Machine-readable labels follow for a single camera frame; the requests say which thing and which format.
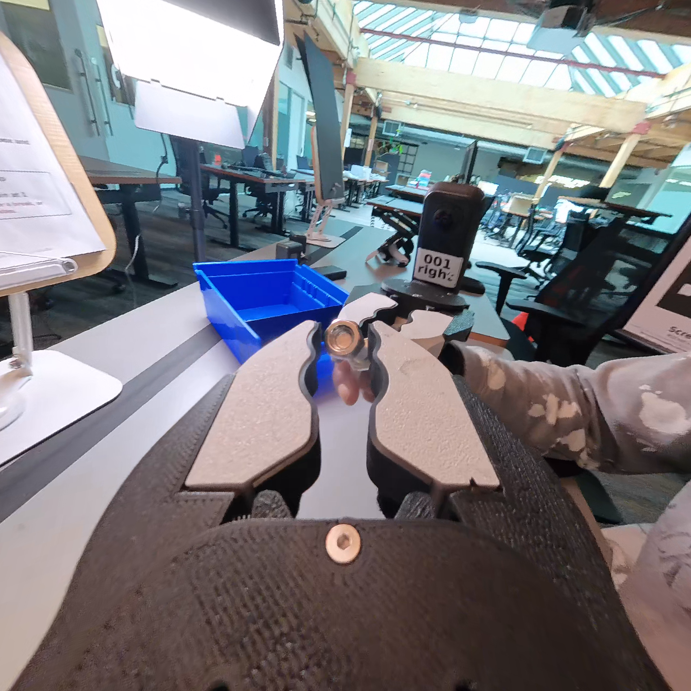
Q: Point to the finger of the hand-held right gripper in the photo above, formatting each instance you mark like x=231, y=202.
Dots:
x=429, y=329
x=364, y=305

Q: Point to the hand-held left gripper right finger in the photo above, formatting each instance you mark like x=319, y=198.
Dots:
x=426, y=421

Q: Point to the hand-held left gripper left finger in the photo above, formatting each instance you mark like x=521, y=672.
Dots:
x=259, y=410

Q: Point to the silver hex nut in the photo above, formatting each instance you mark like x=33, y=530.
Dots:
x=329, y=339

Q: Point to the silver hex bolt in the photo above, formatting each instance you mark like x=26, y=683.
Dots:
x=361, y=363

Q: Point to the blue plastic bin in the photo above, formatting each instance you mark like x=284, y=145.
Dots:
x=259, y=324

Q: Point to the person's right forearm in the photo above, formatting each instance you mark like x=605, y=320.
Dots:
x=567, y=410

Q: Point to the person's right hand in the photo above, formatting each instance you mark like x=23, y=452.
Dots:
x=353, y=386

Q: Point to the black phone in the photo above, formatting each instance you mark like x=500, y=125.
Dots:
x=327, y=273

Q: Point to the black folding laptop stand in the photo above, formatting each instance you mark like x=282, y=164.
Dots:
x=397, y=232

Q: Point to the small black cube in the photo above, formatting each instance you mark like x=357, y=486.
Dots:
x=291, y=253

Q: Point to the pale wooden document stand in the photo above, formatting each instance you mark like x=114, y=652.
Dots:
x=324, y=216

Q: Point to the black office chair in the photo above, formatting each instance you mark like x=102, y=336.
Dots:
x=572, y=280
x=262, y=178

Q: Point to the wooden desk with black legs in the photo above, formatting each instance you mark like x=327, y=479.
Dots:
x=135, y=171
x=253, y=175

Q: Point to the wooden and white document stand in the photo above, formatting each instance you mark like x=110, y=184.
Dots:
x=65, y=399

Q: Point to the black and white marker board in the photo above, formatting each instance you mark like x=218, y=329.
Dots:
x=669, y=324

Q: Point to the printed instruction sheet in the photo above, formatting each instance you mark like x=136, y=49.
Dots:
x=32, y=205

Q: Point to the bright studio light on stand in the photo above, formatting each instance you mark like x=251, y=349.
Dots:
x=162, y=43

